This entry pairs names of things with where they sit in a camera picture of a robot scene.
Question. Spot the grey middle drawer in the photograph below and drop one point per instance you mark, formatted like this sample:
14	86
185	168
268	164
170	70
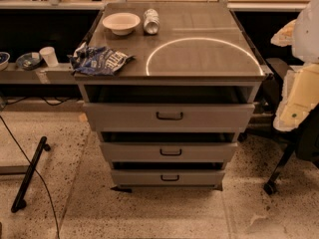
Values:
173	151

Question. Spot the grey bottom drawer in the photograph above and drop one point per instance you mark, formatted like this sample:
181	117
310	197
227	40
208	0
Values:
146	177

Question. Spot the grey top drawer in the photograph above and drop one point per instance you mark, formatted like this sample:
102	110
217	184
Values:
168	117

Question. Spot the crushed silver can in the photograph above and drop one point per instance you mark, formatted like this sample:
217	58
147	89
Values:
151	21

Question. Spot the white bowl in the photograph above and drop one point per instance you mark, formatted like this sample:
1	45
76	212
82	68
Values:
122	24

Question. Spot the grey three-drawer cabinet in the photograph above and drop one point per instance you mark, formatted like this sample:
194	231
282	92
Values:
199	56

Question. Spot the black office chair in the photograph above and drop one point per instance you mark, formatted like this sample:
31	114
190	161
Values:
302	141

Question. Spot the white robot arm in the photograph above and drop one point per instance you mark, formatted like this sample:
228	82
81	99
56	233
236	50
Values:
300	91

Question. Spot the black metal stand leg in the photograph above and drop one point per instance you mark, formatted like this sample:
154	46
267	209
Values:
19	202

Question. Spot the blue chip bag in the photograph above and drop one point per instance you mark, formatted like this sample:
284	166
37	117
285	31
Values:
98	61

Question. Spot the blue bowl with items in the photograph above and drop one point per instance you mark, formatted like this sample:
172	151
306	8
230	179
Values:
29	61

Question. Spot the blue bowl at edge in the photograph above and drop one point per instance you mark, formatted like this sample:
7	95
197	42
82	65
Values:
4	60

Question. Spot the grey drawer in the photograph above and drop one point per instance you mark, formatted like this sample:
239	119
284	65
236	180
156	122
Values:
173	151
146	177
168	117

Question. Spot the white paper cup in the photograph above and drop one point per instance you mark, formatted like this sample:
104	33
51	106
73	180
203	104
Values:
49	55

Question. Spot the grey side shelf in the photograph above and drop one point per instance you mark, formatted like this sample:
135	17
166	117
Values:
61	75

